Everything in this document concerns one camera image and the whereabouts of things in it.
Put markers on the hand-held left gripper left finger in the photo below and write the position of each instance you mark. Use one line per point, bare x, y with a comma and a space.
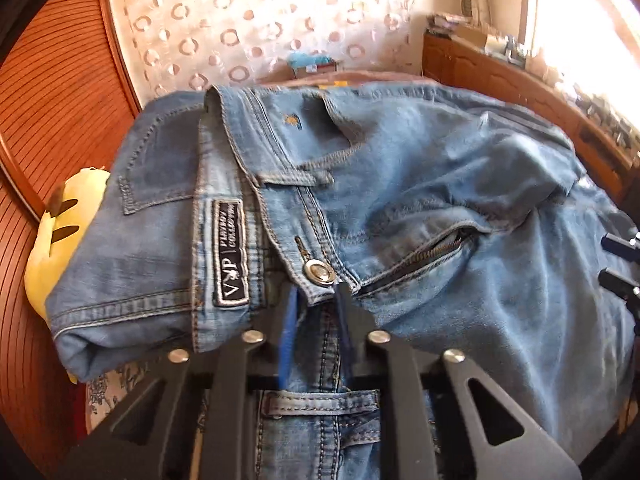
289, 332

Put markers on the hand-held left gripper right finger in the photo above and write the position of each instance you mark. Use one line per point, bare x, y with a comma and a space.
345, 322

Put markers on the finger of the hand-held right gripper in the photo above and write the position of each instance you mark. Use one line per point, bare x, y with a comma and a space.
620, 284
622, 246

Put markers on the blue denim pants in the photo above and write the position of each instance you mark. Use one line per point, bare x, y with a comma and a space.
410, 200

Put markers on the cluster of small dresser items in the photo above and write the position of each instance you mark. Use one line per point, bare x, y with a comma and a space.
595, 105

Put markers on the blue floral white bedspread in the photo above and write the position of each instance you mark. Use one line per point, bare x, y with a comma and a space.
107, 392

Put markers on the bright window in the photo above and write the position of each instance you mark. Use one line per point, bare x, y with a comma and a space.
585, 25

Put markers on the wooden dresser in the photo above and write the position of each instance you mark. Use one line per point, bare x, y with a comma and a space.
480, 70

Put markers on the yellow plush toy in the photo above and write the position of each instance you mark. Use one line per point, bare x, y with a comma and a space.
55, 240

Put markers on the cardboard box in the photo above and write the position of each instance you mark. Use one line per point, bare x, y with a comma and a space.
472, 37

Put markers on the blue tissue box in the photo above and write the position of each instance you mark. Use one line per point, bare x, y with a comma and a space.
311, 62

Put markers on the sheer curtain with circle print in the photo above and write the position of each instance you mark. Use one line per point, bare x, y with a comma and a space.
250, 15

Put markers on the wooden headboard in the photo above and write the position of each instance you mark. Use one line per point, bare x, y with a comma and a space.
60, 75

